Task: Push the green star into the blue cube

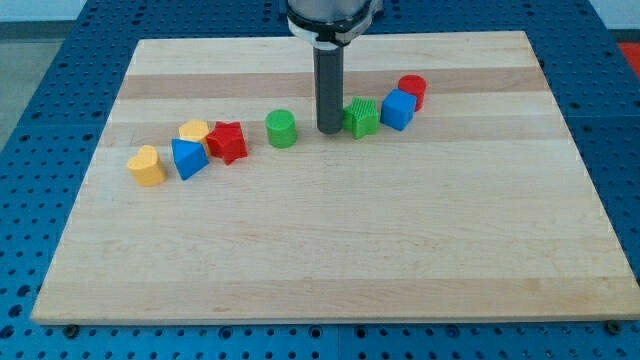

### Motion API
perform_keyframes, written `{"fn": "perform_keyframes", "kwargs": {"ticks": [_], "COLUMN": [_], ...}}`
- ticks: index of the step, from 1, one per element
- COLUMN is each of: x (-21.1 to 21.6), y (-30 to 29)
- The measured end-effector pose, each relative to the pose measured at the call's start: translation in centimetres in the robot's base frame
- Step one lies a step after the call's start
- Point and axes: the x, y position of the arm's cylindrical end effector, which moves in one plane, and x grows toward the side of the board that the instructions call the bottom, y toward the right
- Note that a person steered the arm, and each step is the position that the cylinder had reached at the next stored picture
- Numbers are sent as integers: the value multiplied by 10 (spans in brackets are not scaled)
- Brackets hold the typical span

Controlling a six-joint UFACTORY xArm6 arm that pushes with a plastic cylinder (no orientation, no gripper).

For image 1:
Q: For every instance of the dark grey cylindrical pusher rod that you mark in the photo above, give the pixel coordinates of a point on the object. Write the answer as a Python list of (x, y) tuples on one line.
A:
[(329, 82)]

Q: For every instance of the green star block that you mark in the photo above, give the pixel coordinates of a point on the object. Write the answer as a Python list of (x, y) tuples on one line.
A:
[(361, 117)]

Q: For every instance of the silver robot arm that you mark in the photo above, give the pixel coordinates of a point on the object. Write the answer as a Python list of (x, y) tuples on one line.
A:
[(329, 26)]

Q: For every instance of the blue cube block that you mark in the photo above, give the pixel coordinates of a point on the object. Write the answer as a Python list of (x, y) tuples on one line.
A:
[(398, 109)]

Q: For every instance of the red star block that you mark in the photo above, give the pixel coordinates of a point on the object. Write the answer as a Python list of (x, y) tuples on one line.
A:
[(226, 142)]

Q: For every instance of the green cylinder block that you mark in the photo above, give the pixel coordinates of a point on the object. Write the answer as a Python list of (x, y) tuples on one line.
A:
[(281, 128)]

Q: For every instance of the red cylinder block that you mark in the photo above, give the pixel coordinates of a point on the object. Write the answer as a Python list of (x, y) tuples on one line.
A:
[(415, 85)]

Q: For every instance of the yellow hexagon block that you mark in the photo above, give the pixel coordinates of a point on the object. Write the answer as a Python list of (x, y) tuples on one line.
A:
[(196, 131)]

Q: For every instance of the blue triangle block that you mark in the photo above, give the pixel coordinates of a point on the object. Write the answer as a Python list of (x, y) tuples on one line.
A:
[(189, 157)]

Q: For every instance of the wooden board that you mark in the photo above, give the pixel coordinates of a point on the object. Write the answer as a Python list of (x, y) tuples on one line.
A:
[(480, 210)]

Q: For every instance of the yellow heart block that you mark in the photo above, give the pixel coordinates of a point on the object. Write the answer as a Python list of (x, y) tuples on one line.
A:
[(146, 167)]

